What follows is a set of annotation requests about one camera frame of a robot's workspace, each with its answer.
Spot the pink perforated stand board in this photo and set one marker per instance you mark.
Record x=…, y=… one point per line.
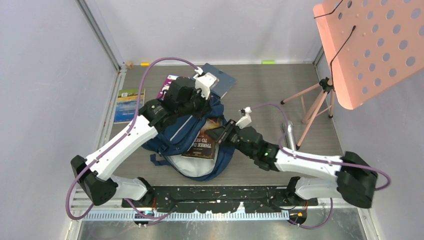
x=371, y=45

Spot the purple cartoon book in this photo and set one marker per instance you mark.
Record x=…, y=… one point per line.
x=165, y=86

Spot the dark blue notebook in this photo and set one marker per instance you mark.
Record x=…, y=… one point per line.
x=225, y=81

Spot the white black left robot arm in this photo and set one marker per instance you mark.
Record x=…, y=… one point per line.
x=94, y=173

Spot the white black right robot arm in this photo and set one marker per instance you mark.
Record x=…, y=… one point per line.
x=347, y=177

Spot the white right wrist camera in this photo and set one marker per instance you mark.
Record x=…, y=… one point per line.
x=245, y=118

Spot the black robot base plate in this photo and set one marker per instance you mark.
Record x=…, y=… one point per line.
x=222, y=199

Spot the dark Three Days book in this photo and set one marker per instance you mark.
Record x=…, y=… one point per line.
x=204, y=147

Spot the small wooden cube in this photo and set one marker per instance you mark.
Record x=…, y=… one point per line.
x=129, y=64

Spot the green tape piece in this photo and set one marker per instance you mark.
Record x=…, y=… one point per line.
x=268, y=62

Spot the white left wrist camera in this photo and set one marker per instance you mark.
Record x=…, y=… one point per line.
x=204, y=81

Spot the blue green landscape book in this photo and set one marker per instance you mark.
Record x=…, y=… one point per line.
x=125, y=105

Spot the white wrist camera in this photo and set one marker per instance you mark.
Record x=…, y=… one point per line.
x=204, y=81
x=245, y=118

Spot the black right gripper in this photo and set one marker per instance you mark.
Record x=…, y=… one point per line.
x=223, y=133

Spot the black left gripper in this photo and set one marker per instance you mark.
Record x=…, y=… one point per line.
x=205, y=104

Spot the silver metal cylinder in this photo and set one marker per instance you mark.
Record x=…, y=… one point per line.
x=288, y=131

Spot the navy blue backpack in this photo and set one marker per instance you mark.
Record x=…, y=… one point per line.
x=178, y=138

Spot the aluminium frame rail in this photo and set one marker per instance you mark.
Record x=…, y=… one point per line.
x=92, y=22

